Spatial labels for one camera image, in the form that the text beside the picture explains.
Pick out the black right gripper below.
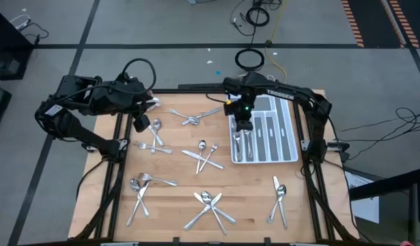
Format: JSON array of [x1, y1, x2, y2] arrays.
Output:
[[223, 94, 257, 133]]

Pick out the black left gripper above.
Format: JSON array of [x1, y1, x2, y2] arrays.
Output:
[[122, 77, 154, 133]]

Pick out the silver spoon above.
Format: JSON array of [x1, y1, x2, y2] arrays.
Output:
[[129, 178, 151, 219], [195, 139, 208, 175], [244, 129, 254, 160], [266, 184, 288, 225], [200, 190, 228, 236], [167, 108, 201, 126], [150, 118, 163, 154]]

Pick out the white cutlery tray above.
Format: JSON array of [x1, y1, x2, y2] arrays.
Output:
[[227, 92, 299, 165]]

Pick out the white paper sheet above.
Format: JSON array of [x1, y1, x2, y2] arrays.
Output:
[[344, 169, 381, 225]]

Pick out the black desk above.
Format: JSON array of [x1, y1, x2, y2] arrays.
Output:
[[348, 166, 420, 246]]

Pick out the black cabinet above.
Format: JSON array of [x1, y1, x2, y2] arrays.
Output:
[[0, 5, 33, 81]]

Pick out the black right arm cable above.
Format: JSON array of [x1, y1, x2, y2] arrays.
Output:
[[206, 92, 231, 104]]

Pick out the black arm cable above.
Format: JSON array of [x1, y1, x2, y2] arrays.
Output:
[[206, 92, 231, 104], [122, 57, 158, 98]]

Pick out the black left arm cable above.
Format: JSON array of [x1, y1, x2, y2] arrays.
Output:
[[122, 57, 158, 98]]

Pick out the black aluminium table frame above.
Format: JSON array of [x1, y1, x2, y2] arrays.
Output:
[[72, 87, 363, 246]]

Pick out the black cable coil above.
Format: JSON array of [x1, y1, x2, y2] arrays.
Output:
[[245, 5, 270, 28], [234, 48, 266, 72]]

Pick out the black floor cable bundle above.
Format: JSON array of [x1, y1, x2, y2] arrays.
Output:
[[229, 0, 257, 38]]

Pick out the yellow extension cable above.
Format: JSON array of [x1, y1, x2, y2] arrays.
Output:
[[263, 0, 288, 85]]

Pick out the black floor cables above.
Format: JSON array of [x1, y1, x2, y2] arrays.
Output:
[[339, 107, 420, 161]]

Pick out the white charger cable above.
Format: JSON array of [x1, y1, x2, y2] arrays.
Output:
[[8, 13, 32, 31]]

